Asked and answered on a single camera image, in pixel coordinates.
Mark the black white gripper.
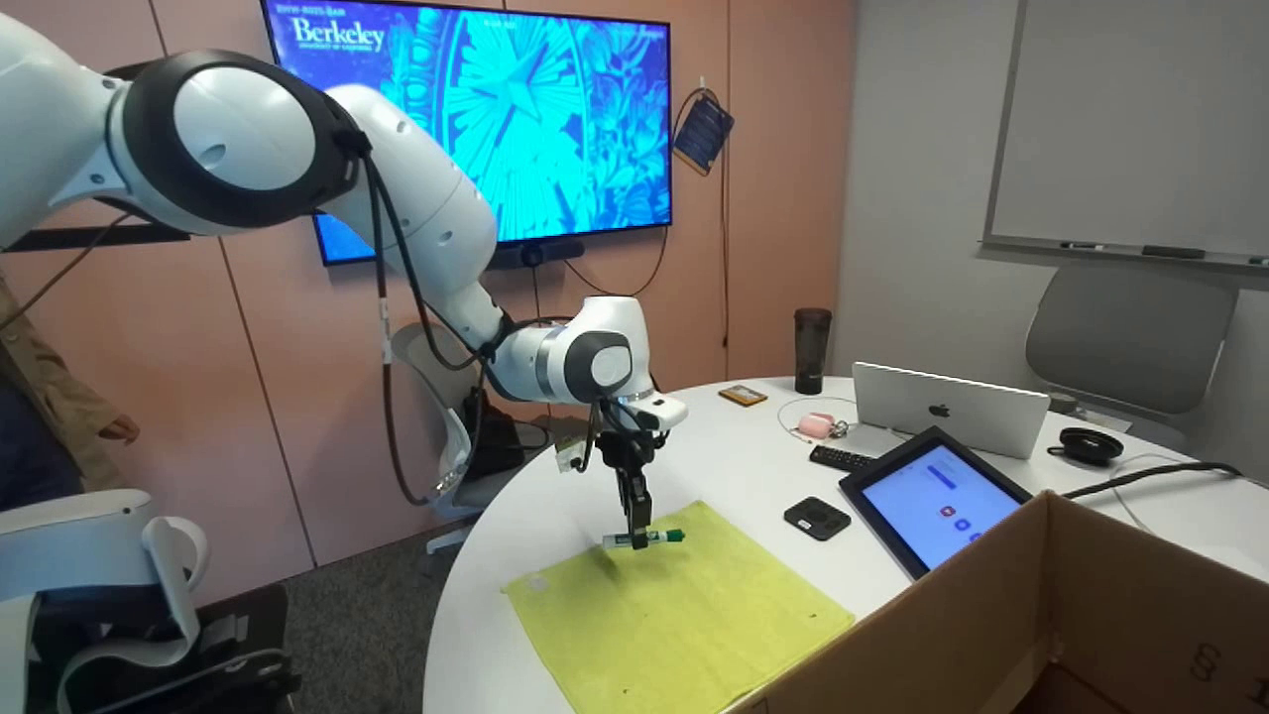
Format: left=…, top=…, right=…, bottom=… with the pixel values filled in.
left=592, top=391, right=686, bottom=535

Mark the green white marker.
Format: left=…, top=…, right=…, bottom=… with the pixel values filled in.
left=606, top=529, right=686, bottom=546

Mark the yellow-green microfiber towel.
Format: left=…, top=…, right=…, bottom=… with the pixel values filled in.
left=505, top=501, right=855, bottom=714

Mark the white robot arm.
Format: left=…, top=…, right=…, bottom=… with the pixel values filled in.
left=0, top=16, right=686, bottom=543

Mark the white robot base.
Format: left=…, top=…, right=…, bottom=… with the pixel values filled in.
left=0, top=486, right=296, bottom=714

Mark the brown cardboard box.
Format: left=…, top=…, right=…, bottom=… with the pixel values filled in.
left=738, top=497, right=1269, bottom=714

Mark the small brown wallet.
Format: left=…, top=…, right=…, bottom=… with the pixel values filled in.
left=719, top=383, right=767, bottom=410

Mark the small black phone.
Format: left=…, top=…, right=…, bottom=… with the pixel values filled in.
left=783, top=497, right=848, bottom=543

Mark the black remote control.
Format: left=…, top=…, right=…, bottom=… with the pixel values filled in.
left=808, top=443, right=878, bottom=473

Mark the pink earbuds case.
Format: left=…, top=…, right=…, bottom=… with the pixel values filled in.
left=796, top=414, right=841, bottom=441

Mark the dark tall tumbler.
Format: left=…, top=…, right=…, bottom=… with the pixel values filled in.
left=795, top=309, right=832, bottom=391

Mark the silver open laptop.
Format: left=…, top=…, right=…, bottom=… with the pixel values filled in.
left=854, top=360, right=1050, bottom=461

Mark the black tablet with lit screen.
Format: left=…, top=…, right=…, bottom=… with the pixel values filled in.
left=841, top=428, right=1031, bottom=580

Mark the black round puck device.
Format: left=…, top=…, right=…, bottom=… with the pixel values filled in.
left=1050, top=428, right=1124, bottom=468

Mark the grey office chair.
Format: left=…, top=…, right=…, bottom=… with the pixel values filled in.
left=1026, top=262, right=1236, bottom=420

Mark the person in tan jacket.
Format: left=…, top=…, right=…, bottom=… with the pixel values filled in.
left=0, top=285, right=139, bottom=509

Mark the black wall mounted tablet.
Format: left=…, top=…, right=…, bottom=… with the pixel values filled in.
left=676, top=92, right=734, bottom=176

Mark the wall mounted television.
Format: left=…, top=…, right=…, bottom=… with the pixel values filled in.
left=259, top=0, right=676, bottom=250

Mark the black cable on table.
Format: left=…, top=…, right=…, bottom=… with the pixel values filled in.
left=1062, top=456, right=1249, bottom=509

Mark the whiteboard on wall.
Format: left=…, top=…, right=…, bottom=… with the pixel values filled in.
left=984, top=0, right=1269, bottom=274

